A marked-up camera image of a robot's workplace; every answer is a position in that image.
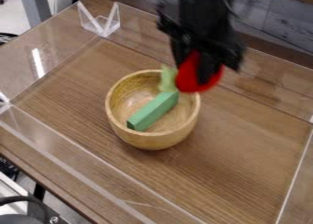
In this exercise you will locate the wooden bowl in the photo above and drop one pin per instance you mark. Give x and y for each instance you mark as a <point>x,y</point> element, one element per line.
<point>130,93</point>

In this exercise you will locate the clear acrylic corner bracket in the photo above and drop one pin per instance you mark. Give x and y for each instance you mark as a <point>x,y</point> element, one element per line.
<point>103,26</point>

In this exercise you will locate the black metal bracket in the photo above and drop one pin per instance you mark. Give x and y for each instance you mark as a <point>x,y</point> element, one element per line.
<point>39,211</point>

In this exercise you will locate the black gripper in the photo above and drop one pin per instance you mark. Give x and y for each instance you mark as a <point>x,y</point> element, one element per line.
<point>199,26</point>

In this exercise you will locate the green rectangular block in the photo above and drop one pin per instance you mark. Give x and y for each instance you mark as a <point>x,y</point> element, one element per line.
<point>148,114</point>

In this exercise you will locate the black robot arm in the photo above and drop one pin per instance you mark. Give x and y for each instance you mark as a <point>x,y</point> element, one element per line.
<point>204,43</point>

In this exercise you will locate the red plush strawberry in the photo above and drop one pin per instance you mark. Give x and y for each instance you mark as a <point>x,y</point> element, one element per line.
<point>180,78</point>

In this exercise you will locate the grey post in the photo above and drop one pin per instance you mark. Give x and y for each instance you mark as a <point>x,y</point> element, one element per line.
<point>37,11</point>

